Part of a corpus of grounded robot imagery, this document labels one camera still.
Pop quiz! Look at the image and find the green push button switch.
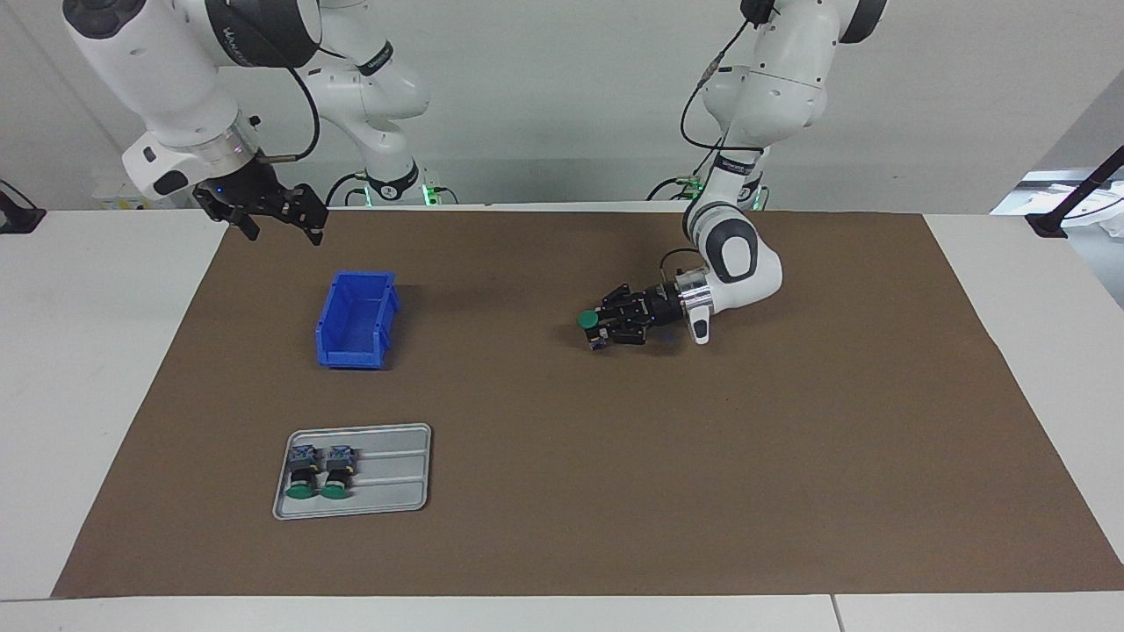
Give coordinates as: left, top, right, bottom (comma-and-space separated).
286, 444, 321, 502
319, 445, 357, 501
577, 311, 611, 353

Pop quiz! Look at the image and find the blue plastic storage bin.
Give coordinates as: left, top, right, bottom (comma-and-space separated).
315, 270, 400, 370

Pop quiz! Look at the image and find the brown table mat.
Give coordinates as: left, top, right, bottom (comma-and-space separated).
51, 208, 1124, 600

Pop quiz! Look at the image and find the black clamp stand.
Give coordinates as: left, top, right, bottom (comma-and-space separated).
1025, 145, 1124, 239
0, 180, 47, 234

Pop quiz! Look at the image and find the grey metal tray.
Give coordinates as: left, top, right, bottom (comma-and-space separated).
271, 423, 433, 521

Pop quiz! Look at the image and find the white background equipment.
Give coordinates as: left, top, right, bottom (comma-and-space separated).
991, 169, 1124, 238

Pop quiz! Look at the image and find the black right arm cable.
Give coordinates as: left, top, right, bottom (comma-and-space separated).
259, 66, 321, 165

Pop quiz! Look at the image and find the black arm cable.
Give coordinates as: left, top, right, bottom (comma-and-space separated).
660, 0, 775, 275
259, 66, 321, 165

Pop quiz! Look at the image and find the black base cable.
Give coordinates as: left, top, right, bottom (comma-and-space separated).
647, 174, 703, 201
325, 172, 370, 207

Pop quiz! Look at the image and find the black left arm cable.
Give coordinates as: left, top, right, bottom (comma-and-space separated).
660, 0, 775, 275

